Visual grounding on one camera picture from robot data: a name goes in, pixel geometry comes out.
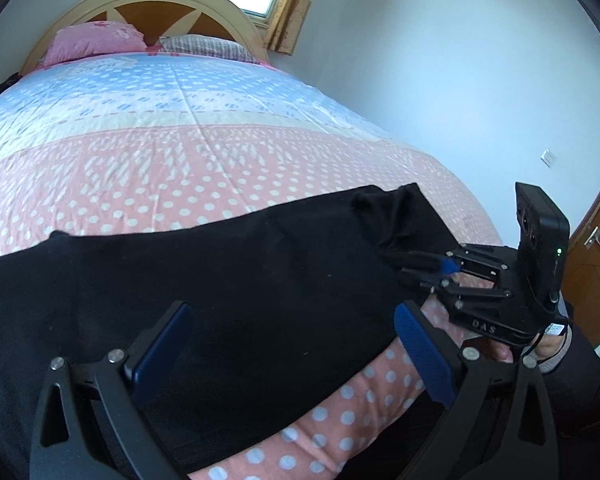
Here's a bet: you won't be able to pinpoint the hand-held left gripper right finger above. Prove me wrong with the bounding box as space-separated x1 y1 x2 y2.
394 301 561 480

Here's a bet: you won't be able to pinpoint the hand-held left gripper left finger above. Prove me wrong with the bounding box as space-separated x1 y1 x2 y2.
29 301 195 480

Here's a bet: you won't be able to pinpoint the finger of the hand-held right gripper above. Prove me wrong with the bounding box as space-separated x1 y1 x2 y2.
407 244 512 282
400 267 514 312

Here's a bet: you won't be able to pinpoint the black pants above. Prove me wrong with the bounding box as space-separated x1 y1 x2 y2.
0 183 461 471

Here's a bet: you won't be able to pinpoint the person's right forearm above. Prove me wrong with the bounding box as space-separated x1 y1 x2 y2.
539 327 600 441

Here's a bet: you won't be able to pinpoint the person's right hand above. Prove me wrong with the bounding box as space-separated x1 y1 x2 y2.
462 331 567 366

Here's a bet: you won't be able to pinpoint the bed with polka-dot cover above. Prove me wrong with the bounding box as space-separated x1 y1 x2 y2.
0 52 506 480

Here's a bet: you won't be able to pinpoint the yellow curtain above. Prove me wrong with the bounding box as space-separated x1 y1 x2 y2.
264 0 327 54

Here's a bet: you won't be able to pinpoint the striped pillow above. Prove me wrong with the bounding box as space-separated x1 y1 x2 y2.
159 34 261 65

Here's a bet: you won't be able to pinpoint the pink pillow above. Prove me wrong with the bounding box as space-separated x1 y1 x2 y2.
44 21 148 67

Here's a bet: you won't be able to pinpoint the cream wooden headboard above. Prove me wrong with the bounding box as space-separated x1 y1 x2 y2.
20 0 268 76

